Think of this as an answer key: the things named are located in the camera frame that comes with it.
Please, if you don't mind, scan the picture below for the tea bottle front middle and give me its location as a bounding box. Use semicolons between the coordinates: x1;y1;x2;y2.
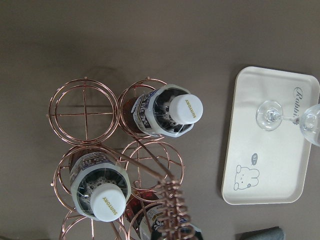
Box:
69;149;131;222

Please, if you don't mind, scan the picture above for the copper wire bottle basket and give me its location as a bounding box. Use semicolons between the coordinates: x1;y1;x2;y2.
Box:
47;78;202;240

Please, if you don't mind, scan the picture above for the clear wine glass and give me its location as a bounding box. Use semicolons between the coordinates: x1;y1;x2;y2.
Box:
255;100;320;146

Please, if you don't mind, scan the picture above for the tea bottle under handle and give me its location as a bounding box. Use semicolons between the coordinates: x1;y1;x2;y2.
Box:
124;194;203;240

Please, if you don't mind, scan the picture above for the grey folded cloth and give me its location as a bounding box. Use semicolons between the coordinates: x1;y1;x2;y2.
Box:
237;226;286;240

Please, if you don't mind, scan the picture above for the tea bottle near tray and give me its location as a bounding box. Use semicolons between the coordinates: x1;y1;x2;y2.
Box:
122;84;204;138

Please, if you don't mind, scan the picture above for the cream rabbit tray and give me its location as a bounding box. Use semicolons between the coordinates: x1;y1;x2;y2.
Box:
221;66;320;205

